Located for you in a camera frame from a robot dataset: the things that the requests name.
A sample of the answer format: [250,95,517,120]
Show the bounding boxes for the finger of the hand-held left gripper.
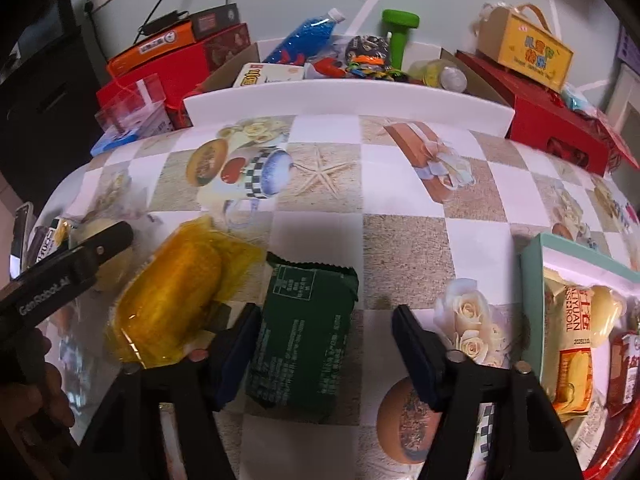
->
[12,220,135,295]

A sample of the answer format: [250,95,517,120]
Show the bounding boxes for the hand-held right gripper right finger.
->
[391,304,586,480]

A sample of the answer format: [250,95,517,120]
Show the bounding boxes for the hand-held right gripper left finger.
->
[75,304,263,480]

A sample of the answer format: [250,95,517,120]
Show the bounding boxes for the round pale cookie packet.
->
[74,217,133,292]

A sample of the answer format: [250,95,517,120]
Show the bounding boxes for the green cracker packet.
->
[246,251,361,424]

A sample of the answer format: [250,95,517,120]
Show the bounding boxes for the teal rimmed white tray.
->
[519,232,640,461]

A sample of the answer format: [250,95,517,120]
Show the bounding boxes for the beige roll cake packet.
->
[541,267,597,422]

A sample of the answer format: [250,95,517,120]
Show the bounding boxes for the brown red snack packet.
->
[606,329,640,419]

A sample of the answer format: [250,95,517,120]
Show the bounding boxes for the red patterned snack packet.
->
[581,407,640,480]

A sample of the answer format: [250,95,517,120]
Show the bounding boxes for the person's left hand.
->
[10,357,75,450]

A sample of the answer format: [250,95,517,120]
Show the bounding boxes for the smartphone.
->
[9,201,34,282]

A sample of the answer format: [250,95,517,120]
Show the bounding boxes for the yellow cake packet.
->
[104,216,264,369]

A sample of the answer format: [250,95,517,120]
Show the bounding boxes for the blue white flat box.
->
[89,109,172,157]

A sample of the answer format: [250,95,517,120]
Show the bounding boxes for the clear plastic box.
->
[94,73,167,134]

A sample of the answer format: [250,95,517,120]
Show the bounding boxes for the dark cabinet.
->
[0,0,102,187]

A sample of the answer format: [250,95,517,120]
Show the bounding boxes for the large red gift box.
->
[95,21,252,132]

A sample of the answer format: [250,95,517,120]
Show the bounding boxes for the orange flat box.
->
[106,3,242,77]

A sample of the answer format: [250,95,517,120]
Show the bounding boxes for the cardboard box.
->
[182,41,501,107]

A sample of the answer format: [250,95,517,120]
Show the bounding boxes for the black power adapter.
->
[136,10,192,37]

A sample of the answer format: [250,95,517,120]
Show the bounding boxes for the white card box yellow print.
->
[231,62,307,89]

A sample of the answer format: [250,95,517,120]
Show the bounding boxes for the white foam board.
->
[183,76,516,139]

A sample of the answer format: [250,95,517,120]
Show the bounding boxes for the red windowed gift box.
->
[454,50,640,177]

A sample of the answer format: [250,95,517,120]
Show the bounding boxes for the red plastic toy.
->
[305,57,347,80]

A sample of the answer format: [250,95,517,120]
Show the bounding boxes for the yellow green bottle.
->
[406,58,469,93]

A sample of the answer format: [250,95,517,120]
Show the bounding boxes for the blue bead bottle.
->
[261,8,347,65]

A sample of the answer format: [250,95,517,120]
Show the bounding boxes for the multicoloured small toys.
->
[345,60,409,82]

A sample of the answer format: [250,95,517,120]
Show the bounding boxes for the light blue small item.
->
[559,85,599,112]

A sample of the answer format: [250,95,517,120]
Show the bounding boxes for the dark candy bag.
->
[344,34,392,69]

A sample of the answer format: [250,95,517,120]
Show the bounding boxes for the green dumbbell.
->
[381,8,421,69]

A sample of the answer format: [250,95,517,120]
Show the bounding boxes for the white shelf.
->
[604,60,640,117]

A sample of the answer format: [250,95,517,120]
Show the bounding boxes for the purple plastic basket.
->
[616,24,640,62]

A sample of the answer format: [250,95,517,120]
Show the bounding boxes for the yellow gift box with handle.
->
[471,2,576,94]

